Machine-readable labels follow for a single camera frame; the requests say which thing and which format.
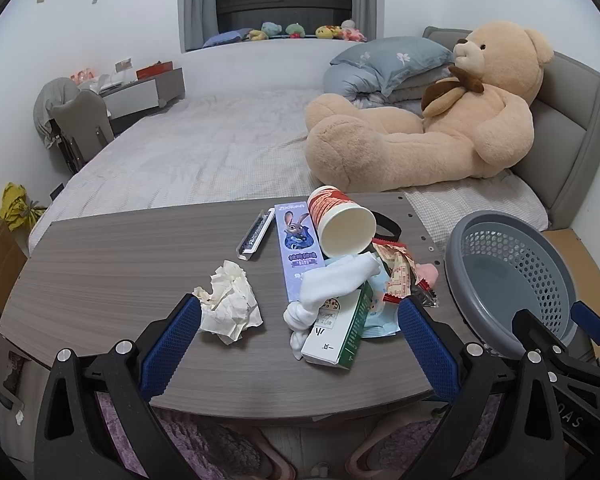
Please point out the grey chair with clothes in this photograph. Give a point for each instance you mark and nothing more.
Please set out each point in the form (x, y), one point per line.
(74, 121)

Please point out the green white carton box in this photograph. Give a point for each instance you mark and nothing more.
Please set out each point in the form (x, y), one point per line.
(339, 352)

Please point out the red beige snack wrapper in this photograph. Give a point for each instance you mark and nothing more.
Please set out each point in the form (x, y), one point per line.
(401, 266)

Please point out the white tissue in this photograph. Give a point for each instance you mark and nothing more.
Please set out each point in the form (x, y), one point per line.
(231, 307)

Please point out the red box on desk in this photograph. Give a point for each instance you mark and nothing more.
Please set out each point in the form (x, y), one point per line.
(154, 70)

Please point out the white sock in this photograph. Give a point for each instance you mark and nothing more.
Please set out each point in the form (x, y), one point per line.
(341, 277)

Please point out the yellow plush toy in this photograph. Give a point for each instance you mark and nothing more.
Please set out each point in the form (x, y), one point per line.
(328, 32)

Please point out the brown bedside cabinet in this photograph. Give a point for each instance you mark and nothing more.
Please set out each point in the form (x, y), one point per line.
(583, 268)

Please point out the black hair band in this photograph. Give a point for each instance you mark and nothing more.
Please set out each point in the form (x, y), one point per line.
(386, 229)

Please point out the light blue snack wrapper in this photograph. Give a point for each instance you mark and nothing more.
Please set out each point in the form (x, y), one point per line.
(382, 309)

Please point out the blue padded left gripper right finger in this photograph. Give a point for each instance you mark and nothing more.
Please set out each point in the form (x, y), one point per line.
(525, 440)

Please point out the grey upholstered headboard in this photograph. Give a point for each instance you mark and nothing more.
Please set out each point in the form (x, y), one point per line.
(545, 188)

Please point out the green plush toy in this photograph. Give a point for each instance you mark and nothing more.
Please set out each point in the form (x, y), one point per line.
(295, 30)

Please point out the pink plush toy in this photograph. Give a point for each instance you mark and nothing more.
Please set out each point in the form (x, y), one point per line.
(350, 32)

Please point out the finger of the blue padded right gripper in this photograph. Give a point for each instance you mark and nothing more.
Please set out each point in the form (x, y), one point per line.
(534, 335)
(587, 319)

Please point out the pink slipper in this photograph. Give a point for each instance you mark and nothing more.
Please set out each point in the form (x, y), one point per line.
(358, 466)

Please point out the left grey curtain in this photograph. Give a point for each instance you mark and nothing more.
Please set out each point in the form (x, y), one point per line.
(197, 20)

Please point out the grey plastic trash basket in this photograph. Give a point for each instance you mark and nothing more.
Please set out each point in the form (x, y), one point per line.
(496, 265)

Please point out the grey blue pillow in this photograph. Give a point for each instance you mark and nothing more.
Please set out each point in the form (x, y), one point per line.
(393, 60)

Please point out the grey white desk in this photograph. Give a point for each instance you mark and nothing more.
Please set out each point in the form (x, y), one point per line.
(147, 94)

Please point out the yellow bag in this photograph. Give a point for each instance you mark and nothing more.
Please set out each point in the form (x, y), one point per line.
(17, 211)

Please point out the blue cushion on sill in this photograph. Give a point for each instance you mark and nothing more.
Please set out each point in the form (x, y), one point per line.
(230, 37)

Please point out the bed with white sheet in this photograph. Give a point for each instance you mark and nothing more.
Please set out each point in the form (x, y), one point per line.
(201, 150)

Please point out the large beige teddy bear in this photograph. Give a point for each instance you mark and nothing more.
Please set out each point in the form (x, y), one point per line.
(430, 110)

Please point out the red white paper cup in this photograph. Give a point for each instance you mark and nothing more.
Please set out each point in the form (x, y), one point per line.
(343, 226)

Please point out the grey folded duvet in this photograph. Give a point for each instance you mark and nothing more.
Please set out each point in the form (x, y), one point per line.
(363, 90)

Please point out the purple Zootopia toothpaste box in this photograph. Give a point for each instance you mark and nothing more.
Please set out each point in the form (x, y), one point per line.
(298, 245)

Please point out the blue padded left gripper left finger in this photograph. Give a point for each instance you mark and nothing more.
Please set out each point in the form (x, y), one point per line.
(72, 439)

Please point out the teal plush toy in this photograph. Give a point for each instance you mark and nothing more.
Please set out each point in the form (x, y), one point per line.
(272, 29)

